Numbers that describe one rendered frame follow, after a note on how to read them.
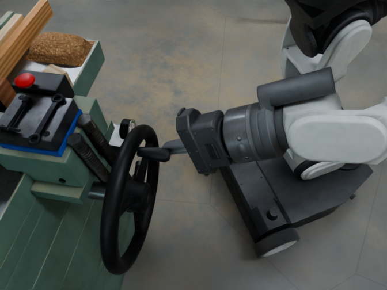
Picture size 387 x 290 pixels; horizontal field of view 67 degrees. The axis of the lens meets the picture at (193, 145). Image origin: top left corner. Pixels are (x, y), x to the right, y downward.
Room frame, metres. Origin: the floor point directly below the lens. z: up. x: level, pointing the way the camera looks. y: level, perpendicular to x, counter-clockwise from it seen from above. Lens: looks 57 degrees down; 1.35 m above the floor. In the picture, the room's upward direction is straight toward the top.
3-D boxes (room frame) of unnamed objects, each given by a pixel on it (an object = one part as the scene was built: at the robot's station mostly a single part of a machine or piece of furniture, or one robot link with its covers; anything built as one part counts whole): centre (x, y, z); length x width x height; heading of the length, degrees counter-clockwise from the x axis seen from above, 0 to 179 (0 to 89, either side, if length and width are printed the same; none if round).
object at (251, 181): (0.66, -0.49, 0.19); 0.64 x 0.52 x 0.33; 110
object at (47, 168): (0.30, 0.25, 0.91); 0.15 x 0.14 x 0.09; 170
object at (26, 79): (0.34, 0.27, 1.02); 0.03 x 0.03 x 0.01
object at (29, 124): (0.31, 0.25, 0.99); 0.13 x 0.11 x 0.06; 170
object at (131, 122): (0.51, 0.20, 0.65); 0.06 x 0.04 x 0.08; 170
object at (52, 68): (0.44, 0.29, 0.92); 0.05 x 0.04 x 0.04; 57
